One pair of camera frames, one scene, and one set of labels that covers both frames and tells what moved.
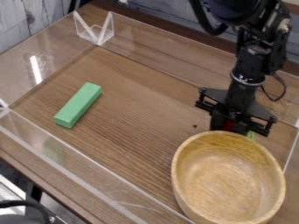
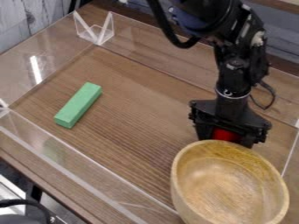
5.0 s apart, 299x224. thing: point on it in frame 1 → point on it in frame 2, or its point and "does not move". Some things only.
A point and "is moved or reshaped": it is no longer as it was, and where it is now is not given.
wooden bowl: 229,179 does not move
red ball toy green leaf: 252,134 is moved or reshaped
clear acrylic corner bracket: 97,34 does not move
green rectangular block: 78,105 does not move
